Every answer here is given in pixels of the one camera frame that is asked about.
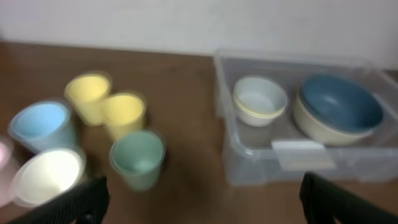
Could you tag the yellow cup front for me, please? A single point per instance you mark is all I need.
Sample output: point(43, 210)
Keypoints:
point(123, 113)

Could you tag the light blue cup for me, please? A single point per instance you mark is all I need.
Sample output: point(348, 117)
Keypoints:
point(44, 125)

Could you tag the yellow cup rear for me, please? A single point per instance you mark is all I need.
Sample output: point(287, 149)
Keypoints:
point(86, 92)

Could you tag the large beige bowl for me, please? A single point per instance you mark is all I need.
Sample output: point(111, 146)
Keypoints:
point(320, 132)

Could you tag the dark blue bowl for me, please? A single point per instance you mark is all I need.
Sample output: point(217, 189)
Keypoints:
point(341, 103)

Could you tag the clear plastic storage container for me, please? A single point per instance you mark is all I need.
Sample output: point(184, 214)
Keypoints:
point(248, 157)

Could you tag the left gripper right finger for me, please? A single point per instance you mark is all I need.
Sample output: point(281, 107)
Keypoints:
point(324, 202)

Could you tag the white small bowl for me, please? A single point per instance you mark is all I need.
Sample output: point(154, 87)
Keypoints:
point(254, 120)

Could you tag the yellow small bowl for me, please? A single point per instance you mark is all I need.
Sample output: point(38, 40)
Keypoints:
point(260, 106)

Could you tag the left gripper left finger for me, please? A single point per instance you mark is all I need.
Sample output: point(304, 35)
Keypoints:
point(85, 203)

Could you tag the yellow cup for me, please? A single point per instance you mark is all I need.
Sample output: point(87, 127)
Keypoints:
point(123, 113)
point(86, 92)

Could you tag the cream white cup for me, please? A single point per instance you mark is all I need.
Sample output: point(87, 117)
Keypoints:
point(48, 175)

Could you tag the grey small bowl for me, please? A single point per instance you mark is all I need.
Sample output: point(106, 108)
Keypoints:
point(253, 85)

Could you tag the pink cup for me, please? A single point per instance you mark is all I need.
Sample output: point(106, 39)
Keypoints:
point(9, 168)

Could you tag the mint green cup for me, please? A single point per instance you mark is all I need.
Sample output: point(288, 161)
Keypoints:
point(137, 157)

